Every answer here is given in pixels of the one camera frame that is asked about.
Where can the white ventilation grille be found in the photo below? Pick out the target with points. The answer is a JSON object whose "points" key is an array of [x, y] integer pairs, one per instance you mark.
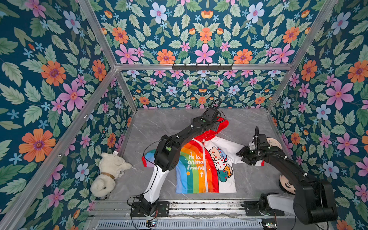
{"points": [[181, 224]]}

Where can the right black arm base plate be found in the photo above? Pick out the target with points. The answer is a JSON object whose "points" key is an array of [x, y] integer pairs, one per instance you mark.
{"points": [[260, 208]]}

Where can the pink round alarm clock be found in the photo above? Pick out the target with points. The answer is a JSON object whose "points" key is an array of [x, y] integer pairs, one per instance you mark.
{"points": [[274, 143]]}

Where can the rainbow white red-hooded kids jacket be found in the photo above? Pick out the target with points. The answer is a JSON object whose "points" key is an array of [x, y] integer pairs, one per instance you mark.
{"points": [[206, 164]]}

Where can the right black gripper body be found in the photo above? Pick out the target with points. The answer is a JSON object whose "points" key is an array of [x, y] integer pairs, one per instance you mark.
{"points": [[247, 152]]}

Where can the black coat hook rail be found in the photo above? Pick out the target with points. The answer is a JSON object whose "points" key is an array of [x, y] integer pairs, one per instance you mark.
{"points": [[202, 67]]}

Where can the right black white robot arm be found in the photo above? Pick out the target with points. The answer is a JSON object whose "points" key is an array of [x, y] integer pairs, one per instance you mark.
{"points": [[313, 200]]}

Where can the white plush bear toy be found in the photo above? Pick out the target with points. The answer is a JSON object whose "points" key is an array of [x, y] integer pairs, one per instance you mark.
{"points": [[111, 167]]}

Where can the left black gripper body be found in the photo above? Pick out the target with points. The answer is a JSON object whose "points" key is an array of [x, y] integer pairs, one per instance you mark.
{"points": [[212, 125]]}

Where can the aluminium front mounting rail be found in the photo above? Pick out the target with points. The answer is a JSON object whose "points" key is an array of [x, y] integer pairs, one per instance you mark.
{"points": [[197, 208]]}

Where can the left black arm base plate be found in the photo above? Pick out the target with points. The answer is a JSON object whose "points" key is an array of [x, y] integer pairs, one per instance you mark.
{"points": [[162, 210]]}

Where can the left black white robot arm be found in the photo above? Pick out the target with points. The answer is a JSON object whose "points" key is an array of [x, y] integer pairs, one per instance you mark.
{"points": [[167, 154]]}

